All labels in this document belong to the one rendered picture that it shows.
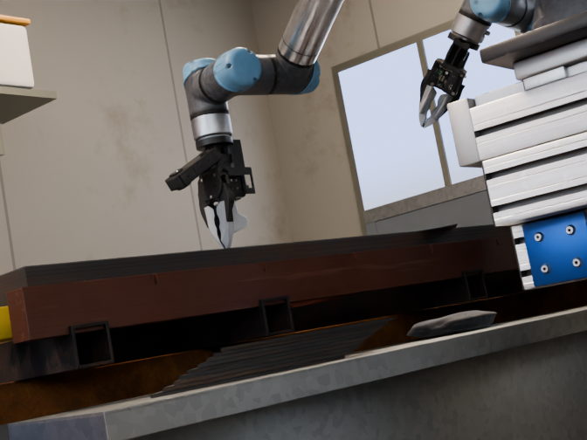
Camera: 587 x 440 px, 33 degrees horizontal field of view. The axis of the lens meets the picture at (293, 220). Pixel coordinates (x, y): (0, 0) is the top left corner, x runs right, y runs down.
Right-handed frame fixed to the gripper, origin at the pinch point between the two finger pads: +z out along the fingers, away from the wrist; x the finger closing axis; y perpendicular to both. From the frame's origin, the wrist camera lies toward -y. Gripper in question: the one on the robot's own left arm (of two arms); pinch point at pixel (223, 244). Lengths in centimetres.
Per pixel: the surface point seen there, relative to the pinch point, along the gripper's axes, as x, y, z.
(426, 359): -61, -20, 25
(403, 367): -61, -25, 26
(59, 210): 266, 121, -59
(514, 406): -45, 17, 37
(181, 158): 279, 207, -87
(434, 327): -50, -4, 22
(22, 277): -36, -60, 7
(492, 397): -45, 12, 34
